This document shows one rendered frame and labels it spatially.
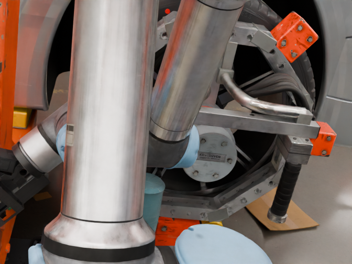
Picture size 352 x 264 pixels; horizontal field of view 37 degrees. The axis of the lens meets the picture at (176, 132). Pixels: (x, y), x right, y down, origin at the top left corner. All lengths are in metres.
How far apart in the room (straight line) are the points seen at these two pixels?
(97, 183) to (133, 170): 0.04
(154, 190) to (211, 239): 0.66
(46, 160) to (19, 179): 0.07
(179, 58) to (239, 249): 0.26
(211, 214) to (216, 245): 0.87
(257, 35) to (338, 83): 0.45
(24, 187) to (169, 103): 0.33
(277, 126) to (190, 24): 0.53
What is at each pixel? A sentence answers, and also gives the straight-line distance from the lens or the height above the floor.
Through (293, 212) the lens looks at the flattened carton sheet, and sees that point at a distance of 2.77.
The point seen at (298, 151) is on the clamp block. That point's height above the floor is 0.93.
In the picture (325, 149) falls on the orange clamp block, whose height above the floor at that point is 0.84.
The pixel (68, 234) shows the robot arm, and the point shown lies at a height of 1.07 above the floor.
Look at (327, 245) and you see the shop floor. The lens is 2.63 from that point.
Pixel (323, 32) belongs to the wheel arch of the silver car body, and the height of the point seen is 1.09.
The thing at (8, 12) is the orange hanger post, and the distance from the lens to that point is 0.94.
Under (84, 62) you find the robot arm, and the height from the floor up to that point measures 1.22.
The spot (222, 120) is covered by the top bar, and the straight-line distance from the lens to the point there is 1.10.
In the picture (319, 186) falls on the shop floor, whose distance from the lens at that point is 3.12.
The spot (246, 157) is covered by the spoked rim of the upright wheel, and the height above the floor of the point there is 0.73.
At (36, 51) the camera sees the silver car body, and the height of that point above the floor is 0.92.
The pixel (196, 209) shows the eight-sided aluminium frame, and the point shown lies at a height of 0.61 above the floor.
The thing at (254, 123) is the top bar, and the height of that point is 0.97.
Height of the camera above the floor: 1.39
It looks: 25 degrees down
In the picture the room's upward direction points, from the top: 12 degrees clockwise
